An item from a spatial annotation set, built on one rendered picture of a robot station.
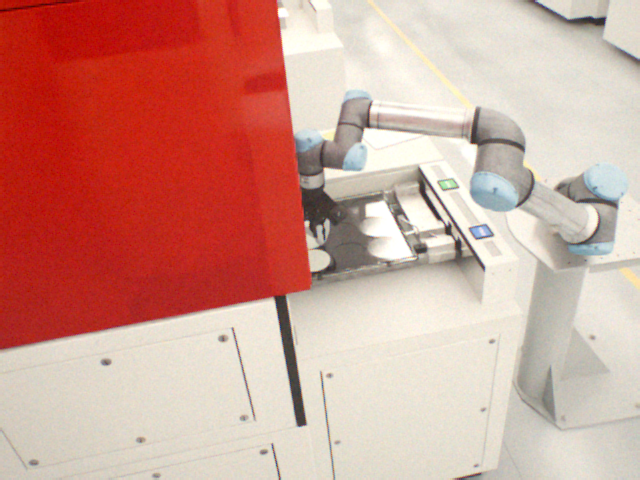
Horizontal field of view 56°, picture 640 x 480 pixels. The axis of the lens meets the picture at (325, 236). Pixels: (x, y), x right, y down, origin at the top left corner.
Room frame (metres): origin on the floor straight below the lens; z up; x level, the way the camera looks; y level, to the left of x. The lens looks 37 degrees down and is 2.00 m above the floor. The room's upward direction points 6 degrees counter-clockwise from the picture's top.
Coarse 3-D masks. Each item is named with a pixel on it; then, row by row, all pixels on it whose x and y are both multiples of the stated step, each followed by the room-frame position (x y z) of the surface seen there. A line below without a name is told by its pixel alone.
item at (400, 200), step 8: (400, 200) 1.65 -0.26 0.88; (408, 200) 1.65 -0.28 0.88; (416, 200) 1.64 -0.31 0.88; (400, 208) 1.63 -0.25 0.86; (408, 208) 1.60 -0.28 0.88; (416, 208) 1.59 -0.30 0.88; (424, 208) 1.59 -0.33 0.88; (408, 216) 1.56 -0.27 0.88; (416, 216) 1.55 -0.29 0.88; (424, 216) 1.55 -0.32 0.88; (432, 216) 1.54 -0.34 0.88; (408, 224) 1.54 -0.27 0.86; (416, 224) 1.51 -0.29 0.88; (432, 256) 1.35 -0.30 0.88; (440, 256) 1.35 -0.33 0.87; (448, 256) 1.36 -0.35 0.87
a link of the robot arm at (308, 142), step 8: (296, 136) 1.43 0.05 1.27; (304, 136) 1.42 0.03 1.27; (312, 136) 1.42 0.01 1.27; (320, 136) 1.42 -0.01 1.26; (296, 144) 1.41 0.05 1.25; (304, 144) 1.40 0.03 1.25; (312, 144) 1.40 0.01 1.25; (320, 144) 1.41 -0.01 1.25; (296, 152) 1.41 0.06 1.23; (304, 152) 1.40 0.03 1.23; (312, 152) 1.40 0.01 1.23; (304, 160) 1.40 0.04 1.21; (312, 160) 1.39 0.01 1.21; (304, 168) 1.40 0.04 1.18; (312, 168) 1.40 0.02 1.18; (320, 168) 1.41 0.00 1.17; (304, 176) 1.40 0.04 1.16; (312, 176) 1.40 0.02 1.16
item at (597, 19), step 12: (540, 0) 6.08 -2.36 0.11; (552, 0) 5.86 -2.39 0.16; (564, 0) 5.65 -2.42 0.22; (576, 0) 5.54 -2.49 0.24; (588, 0) 5.55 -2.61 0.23; (600, 0) 5.48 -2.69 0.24; (564, 12) 5.62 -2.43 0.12; (576, 12) 5.54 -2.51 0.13; (588, 12) 5.56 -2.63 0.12; (600, 12) 5.49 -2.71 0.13; (600, 24) 5.52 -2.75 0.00
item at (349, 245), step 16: (352, 208) 1.60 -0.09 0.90; (368, 208) 1.59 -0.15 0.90; (384, 208) 1.58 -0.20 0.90; (352, 224) 1.52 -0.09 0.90; (368, 224) 1.51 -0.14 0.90; (384, 224) 1.50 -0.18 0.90; (336, 240) 1.44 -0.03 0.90; (352, 240) 1.43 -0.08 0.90; (368, 240) 1.43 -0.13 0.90; (384, 240) 1.42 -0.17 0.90; (400, 240) 1.41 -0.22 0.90; (336, 256) 1.37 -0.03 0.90; (352, 256) 1.36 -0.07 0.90; (368, 256) 1.35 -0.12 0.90; (384, 256) 1.34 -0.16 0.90; (400, 256) 1.34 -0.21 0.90; (320, 272) 1.30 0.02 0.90
